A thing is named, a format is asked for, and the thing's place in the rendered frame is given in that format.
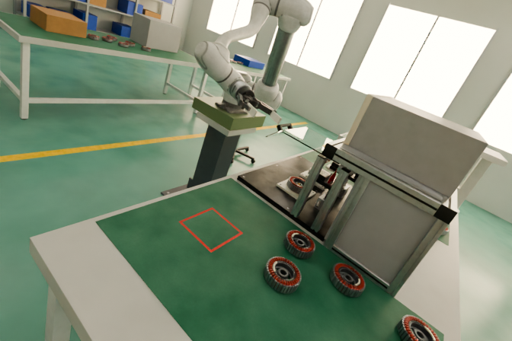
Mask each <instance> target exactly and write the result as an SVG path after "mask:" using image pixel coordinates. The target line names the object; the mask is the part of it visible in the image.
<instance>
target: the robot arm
mask: <svg viewBox="0 0 512 341"><path fill-rule="evenodd" d="M313 11H314V7H313V6H312V4H311V3H310V2H309V1H308V0H254V1H253V4H252V7H251V16H250V21H249V23H248V25H246V26H244V27H239V28H235V29H233V30H228V31H226V32H224V33H222V34H221V35H220V36H219V37H218V38H217V39H216V41H215V42H208V41H203V42H200V43H198V44H197V46H196V48H195V50H194V56H195V59H196V61H197V63H198V64H199V66H200V67H201V68H202V70H204V71H205V73H207V74H208V76H210V77H211V78H212V79H213V80H215V81H216V82H217V84H218V85H219V86H220V87H221V88H222V89H223V90H224V91H225V92H224V96H223V99H222V102H215V105H216V106H217V107H219V108H223V109H224V110H225V111H226V112H227V113H242V114H248V113H249V114H250V115H251V116H252V117H253V118H254V117H255V115H256V113H257V110H256V109H260V110H262V111H264V112H265V113H267V114H268V115H269V117H270V118H271V119H272V120H273V121H274V122H275V123H277V124H278V125H279V124H280V121H281V120H282V118H281V117H280V116H279V115H278V114H277V112H276V109H278V108H279V106H280V104H281V101H282V99H283V97H282V94H281V92H280V91H279V85H278V83H277V80H278V78H279V75H280V72H281V69H282V67H283V64H284V61H285V58H286V55H287V53H288V51H289V48H290V44H291V42H292V40H293V36H294V33H295V32H297V31H298V30H299V28H300V27H301V26H302V27H304V26H307V25H308V24H309V23H310V22H311V19H312V14H313ZM269 15H271V16H274V17H277V25H278V28H277V33H276V36H275V38H274V43H273V46H272V48H271V51H270V55H269V58H268V61H267V65H266V68H265V71H264V75H263V78H261V79H259V80H258V82H257V84H256V83H254V82H253V81H251V76H250V75H249V74H248V73H247V72H242V71H236V70H235V69H234V68H233V67H232V66H231V65H230V60H229V54H230V53H229V50H228V45H229V44H230V43H233V42H236V41H239V40H245V39H248V38H251V37H253V36H254V35H255V34H256V33H257V32H258V31H259V30H260V29H261V27H262V25H263V24H264V22H265V21H266V19H267V18H268V16H269ZM255 108H256V109H255ZM244 109H246V110H244Z"/></svg>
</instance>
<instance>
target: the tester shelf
mask: <svg viewBox="0 0 512 341"><path fill-rule="evenodd" d="M345 139H346V138H343V139H338V140H335V141H333V142H328V143H326V145H325V147H324V149H323V152H322V154H323V155H325V156H327V157H329V158H330V159H332V160H334V161H336V162H338V163H339V164H342V165H344V166H345V167H347V168H349V169H351V170H352V171H354V172H356V173H357V174H359V175H361V176H363V177H365V178H366V179H368V180H370V181H372V182H374V183H375V184H377V185H379V186H381V187H382V188H384V189H386V190H388V191H389V192H391V193H394V194H395V195H396V196H399V197H401V198H402V199H404V200H406V201H407V202H409V203H411V204H413V205H414V206H417V207H418V208H419V209H422V210H424V211H425V212H427V213H429V214H431V215H432V216H434V217H435V218H438V219H439V220H441V221H443V222H445V223H447V224H448V225H449V224H450V222H451V221H452V220H453V219H454V218H455V216H456V215H457V213H458V212H457V189H456V191H455V192H454V193H453V195H452V196H451V197H450V198H449V197H448V196H445V195H443V194H442V193H439V192H437V191H436V190H434V189H432V188H430V187H428V186H426V185H424V184H422V183H420V182H418V181H416V180H415V179H413V178H411V177H409V176H407V175H405V174H403V173H401V172H399V171H397V170H395V169H394V168H392V167H390V166H388V165H386V164H384V163H382V162H380V161H377V160H376V159H374V158H372V157H370V156H369V155H366V154H364V153H363V152H361V151H358V150H356V149H355V148H353V147H351V146H349V145H346V144H344V140H345Z"/></svg>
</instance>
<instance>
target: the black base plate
mask: <svg viewBox="0 0 512 341"><path fill-rule="evenodd" d="M312 166H313V163H312V162H310V161H308V160H306V159H305V158H303V157H302V156H297V157H294V158H291V159H288V160H285V161H281V162H278V163H276V164H272V165H269V166H266V167H263V168H260V169H257V170H253V171H250V172H247V173H245V174H241V175H238V178H237V180H239V181H240V182H241V183H243V184H244V185H246V186H247V187H248V188H249V189H251V190H253V191H254V192H255V193H257V194H258V195H259V196H260V197H262V198H263V199H265V200H266V201H268V202H269V203H270V204H271V205H273V206H274V207H276V208H277V209H279V210H280V211H281V212H282V213H284V214H285V215H287V216H288V217H289V218H291V219H292V220H294V221H295V222H296V223H297V224H299V225H301V226H302V227H303V228H304V229H306V230H307V231H308V232H310V233H311V234H313V235H314V236H316V237H317V238H318V239H319V240H321V241H324V240H325V239H324V238H325V236H326V234H327V233H328V230H329V228H330V227H331V225H332V223H333V221H334V220H335V218H336V216H337V214H338V213H339V211H340V209H341V207H342V205H343V204H344V201H345V199H346V198H347V196H348V194H349V192H350V191H351V189H352V186H351V185H349V184H348V183H347V185H348V186H349V187H350V188H349V190H348V191H347V193H346V195H345V196H343V197H342V198H340V197H337V199H336V200H335V202H334V205H333V206H332V207H331V210H330V212H329V213H328V216H327V218H326V219H325V221H324V223H323V225H322V227H321V229H320V230H319V231H318V232H315V230H314V229H313V230H312V229H311V227H312V224H313V222H314V220H315V218H316V216H317V214H318V213H319V211H320V210H318V209H317V208H316V207H314V205H315V203H316V201H317V199H318V198H319V197H320V196H321V195H323V194H324V193H327V192H328V189H327V188H325V190H321V189H320V188H318V187H317V186H315V185H314V187H313V188H312V191H314V192H316V194H315V195H314V196H313V197H311V198H310V199H308V200H306V203H305V205H304V207H303V209H302V211H301V213H300V215H299V216H298V217H297V218H296V217H294V215H291V214H290V213H291V212H292V209H293V207H294V205H295V203H296V200H297V199H295V198H293V197H292V196H291V195H289V194H288V193H286V192H285V191H283V190H282V189H281V188H279V187H278V186H277V184H278V183H280V182H283V181H285V180H287V179H289V177H300V178H302V177H301V176H300V174H301V173H303V172H305V171H308V170H310V168H311V167H312ZM302 179H304V178H302ZM304 180H306V179H304Z"/></svg>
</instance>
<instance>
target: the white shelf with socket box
mask: <svg viewBox="0 0 512 341"><path fill-rule="evenodd" d="M492 163H494V164H497V165H499V166H502V167H506V166H507V164H508V162H507V160H506V159H505V158H504V157H503V156H502V155H501V154H500V153H499V152H496V151H493V150H491V149H490V148H486V149H485V150H484V151H483V153H482V154H481V156H480V159H479V161H478V162H477V164H476V165H475V166H474V167H473V169H472V171H471V172H470V173H469V175H468V176H467V178H466V179H465V180H464V181H463V183H462V185H461V186H458V187H457V212H458V213H459V210H458V208H459V207H460V206H461V205H462V203H463V202H464V200H465V199H466V197H467V196H468V195H469V194H470V193H471V191H472V190H473V188H474V187H475V185H476V184H477V183H478V182H479V181H480V179H481V178H482V176H483V175H484V174H485V172H486V171H487V169H489V167H490V166H491V164H492Z"/></svg>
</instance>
